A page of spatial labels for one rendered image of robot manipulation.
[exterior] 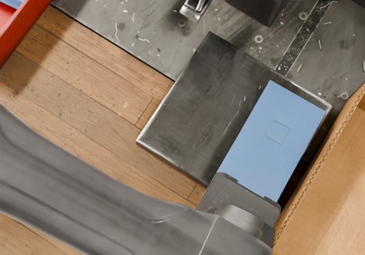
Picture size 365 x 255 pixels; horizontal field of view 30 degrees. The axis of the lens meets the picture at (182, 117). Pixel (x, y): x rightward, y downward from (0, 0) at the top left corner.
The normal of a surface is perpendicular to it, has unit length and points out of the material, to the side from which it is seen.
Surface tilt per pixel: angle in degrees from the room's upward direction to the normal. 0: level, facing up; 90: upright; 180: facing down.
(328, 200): 0
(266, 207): 29
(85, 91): 0
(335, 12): 0
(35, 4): 90
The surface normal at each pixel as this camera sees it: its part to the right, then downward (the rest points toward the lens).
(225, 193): -0.18, 0.19
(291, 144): 0.07, -0.26
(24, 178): 0.48, -0.01
